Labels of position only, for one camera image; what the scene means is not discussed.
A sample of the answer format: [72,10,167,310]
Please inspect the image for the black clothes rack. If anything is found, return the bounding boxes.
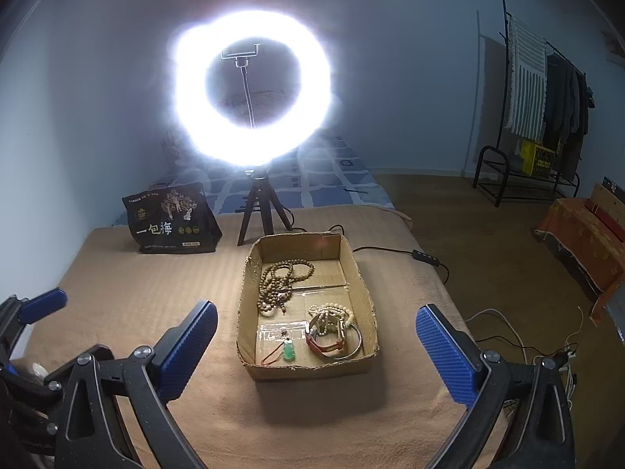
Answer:
[473,0,594,206]

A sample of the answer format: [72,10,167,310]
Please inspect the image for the orange cloth covered furniture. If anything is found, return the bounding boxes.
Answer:
[534,183,625,326]

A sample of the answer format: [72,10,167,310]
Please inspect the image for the brown wooden bead necklace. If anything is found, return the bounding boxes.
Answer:
[257,261,316,316]

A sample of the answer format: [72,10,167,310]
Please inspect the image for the yellow crate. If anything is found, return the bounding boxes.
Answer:
[518,139,557,177]

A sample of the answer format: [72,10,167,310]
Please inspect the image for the black power cable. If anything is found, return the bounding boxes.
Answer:
[329,225,450,284]

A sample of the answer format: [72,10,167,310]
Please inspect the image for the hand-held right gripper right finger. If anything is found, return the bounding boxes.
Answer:
[415,303,577,469]

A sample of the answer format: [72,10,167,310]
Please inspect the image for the ring light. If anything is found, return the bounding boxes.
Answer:
[168,10,338,167]

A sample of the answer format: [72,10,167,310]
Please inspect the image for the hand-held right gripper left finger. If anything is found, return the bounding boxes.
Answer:
[54,300,219,469]

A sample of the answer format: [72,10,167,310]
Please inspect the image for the dark hanging clothes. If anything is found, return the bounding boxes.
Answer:
[543,54,594,181]

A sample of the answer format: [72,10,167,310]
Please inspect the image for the white pearl necklace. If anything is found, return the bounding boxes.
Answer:
[307,304,350,335]

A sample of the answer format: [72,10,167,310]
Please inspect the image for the brown leather wristwatch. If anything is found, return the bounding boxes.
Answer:
[305,315,350,355]

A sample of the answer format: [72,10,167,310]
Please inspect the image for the blue patterned bed sheet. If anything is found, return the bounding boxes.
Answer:
[114,134,394,228]

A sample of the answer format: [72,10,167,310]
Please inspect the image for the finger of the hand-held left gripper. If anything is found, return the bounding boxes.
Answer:
[0,287,68,353]

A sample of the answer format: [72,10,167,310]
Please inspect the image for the cardboard box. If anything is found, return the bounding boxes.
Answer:
[237,233,380,381]

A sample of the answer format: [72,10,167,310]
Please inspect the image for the white floor cables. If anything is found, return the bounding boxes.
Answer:
[464,305,587,401]

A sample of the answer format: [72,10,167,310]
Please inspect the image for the green jade pendant red cord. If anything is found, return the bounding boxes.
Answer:
[261,337,298,366]

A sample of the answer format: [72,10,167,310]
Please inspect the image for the white striped towel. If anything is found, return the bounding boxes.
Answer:
[505,14,548,140]

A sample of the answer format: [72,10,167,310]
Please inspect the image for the black snack bag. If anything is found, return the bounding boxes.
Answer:
[122,182,223,255]

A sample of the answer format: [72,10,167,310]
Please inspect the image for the silver bangle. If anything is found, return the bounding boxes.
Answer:
[307,320,363,361]

